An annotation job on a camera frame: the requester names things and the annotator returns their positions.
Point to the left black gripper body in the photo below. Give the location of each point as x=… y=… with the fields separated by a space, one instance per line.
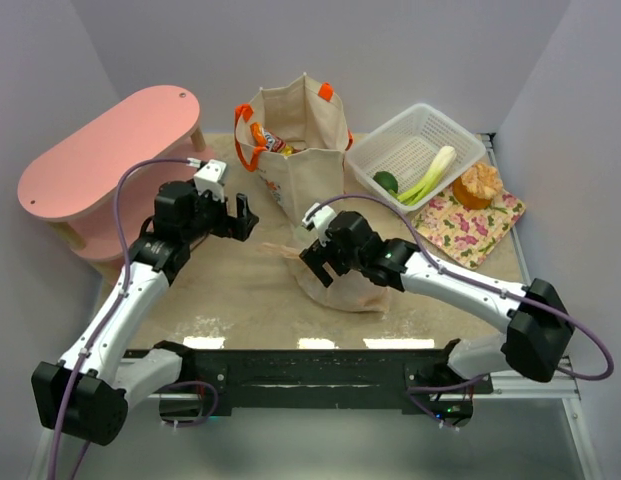
x=234 y=224

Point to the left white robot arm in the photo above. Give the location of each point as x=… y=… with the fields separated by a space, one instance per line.
x=85 y=393

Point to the orange frosted muffin toy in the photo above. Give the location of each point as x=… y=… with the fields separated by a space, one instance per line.
x=477 y=187

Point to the orange yellow snack bag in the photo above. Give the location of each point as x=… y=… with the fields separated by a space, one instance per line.
x=269 y=141

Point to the green celery stalks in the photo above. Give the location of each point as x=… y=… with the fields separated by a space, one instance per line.
x=438 y=167

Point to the canvas tote bag orange handles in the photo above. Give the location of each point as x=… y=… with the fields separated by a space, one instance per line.
x=308 y=115

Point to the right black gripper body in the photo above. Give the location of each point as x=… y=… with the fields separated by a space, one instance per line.
x=319 y=257

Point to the pink three tier shelf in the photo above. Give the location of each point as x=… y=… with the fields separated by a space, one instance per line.
x=104 y=177

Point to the black base mount frame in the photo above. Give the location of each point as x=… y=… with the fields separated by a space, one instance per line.
x=411 y=381

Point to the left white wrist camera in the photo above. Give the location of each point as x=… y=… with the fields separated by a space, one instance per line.
x=209 y=177

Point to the white plastic basket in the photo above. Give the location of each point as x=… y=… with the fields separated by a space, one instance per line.
x=405 y=147

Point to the dark green lime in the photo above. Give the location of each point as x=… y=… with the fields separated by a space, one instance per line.
x=387 y=181

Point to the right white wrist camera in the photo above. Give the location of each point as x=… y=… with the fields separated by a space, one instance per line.
x=318 y=218

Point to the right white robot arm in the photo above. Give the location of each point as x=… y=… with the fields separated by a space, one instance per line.
x=531 y=337

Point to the floral pattern tray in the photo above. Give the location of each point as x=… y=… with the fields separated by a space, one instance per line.
x=467 y=236

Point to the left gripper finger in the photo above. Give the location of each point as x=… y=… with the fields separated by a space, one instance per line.
x=242 y=227
x=242 y=207

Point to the orange banana print plastic bag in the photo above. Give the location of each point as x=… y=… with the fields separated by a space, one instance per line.
x=349 y=293

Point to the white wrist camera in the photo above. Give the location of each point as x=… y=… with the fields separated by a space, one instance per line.
x=318 y=218
x=209 y=177

